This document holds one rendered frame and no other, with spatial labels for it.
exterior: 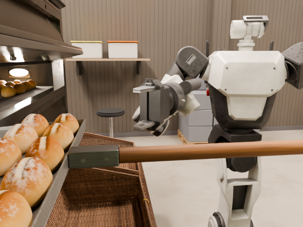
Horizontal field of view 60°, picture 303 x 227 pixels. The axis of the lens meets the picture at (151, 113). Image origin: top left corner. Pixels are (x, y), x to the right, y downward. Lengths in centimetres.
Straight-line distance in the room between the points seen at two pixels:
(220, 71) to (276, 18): 441
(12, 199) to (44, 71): 173
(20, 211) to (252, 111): 88
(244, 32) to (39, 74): 144
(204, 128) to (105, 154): 355
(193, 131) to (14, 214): 372
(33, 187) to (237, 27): 88
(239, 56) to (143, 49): 358
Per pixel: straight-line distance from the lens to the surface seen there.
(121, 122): 463
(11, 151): 52
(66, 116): 68
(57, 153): 49
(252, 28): 108
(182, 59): 103
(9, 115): 105
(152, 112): 63
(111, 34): 451
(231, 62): 100
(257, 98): 104
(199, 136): 401
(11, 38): 69
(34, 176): 39
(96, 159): 49
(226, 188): 114
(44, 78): 203
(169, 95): 66
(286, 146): 59
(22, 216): 32
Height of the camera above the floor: 138
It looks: 12 degrees down
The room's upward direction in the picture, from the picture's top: straight up
